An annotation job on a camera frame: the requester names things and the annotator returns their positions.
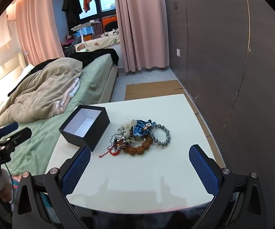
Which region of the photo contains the brown seed bead bracelet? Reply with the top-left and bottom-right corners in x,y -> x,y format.
121,135 -> 155,156

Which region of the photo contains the bed with green sheet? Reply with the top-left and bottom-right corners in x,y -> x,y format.
0,52 -> 119,176

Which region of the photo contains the cream printed bedding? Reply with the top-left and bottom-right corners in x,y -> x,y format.
76,30 -> 121,53

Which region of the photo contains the grey bead bracelet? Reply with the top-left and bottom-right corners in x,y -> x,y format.
149,122 -> 171,146

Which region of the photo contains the red string ornament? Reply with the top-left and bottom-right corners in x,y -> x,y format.
99,147 -> 122,158

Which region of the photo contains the black box with white inside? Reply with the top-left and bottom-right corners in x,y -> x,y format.
59,105 -> 110,152

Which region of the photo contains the black chair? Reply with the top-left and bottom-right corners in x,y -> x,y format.
104,21 -> 118,32

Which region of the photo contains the flat brown cardboard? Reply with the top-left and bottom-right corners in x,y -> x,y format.
124,80 -> 215,137

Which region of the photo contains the blue knitted ornament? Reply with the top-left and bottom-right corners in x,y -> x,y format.
132,119 -> 153,139

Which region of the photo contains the cream headboard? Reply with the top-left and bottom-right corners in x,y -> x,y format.
0,51 -> 31,94

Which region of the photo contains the black blanket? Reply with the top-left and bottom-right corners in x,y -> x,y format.
28,48 -> 120,77

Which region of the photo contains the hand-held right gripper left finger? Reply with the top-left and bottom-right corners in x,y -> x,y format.
12,145 -> 91,229

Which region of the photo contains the black hanging clothing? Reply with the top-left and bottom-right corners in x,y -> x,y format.
62,0 -> 83,25

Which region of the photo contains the dark bead bracelet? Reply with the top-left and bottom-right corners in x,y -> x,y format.
112,135 -> 134,148

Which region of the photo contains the white side table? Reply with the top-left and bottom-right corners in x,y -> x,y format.
71,22 -> 97,41

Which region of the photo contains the beige blanket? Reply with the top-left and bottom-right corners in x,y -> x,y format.
0,57 -> 84,124

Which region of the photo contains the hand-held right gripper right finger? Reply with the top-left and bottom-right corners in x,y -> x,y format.
188,144 -> 271,229

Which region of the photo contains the silver ball chain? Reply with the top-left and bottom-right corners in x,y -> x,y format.
107,127 -> 128,151

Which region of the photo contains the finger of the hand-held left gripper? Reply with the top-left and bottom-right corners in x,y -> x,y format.
5,127 -> 32,146
0,122 -> 19,136

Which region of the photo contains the pink curtain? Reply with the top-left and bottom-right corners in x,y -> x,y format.
15,0 -> 65,66
114,0 -> 170,73

